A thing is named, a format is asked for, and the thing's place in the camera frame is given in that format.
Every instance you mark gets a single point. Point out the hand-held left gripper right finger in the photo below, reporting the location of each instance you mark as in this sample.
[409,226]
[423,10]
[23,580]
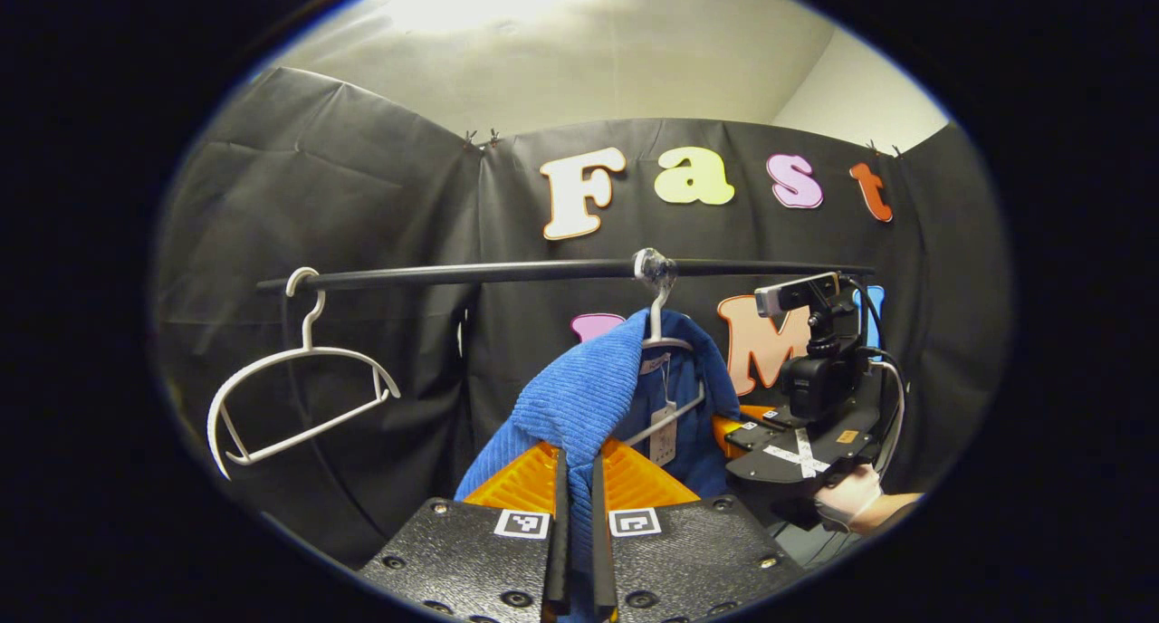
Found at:
[603,541]

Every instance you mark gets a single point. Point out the black clothes rack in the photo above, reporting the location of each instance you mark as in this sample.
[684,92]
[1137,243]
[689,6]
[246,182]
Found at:
[471,273]

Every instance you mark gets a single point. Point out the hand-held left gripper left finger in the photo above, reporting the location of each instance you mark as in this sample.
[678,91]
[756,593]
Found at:
[558,532]

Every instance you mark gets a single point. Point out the plain white plastic hanger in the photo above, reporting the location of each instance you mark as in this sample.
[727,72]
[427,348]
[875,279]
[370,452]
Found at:
[299,356]

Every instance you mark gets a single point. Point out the white hanger with taped hook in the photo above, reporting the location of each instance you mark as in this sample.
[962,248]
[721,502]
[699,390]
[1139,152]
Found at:
[658,306]

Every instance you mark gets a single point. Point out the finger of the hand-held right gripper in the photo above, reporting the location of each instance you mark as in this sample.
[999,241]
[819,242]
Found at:
[765,415]
[729,435]

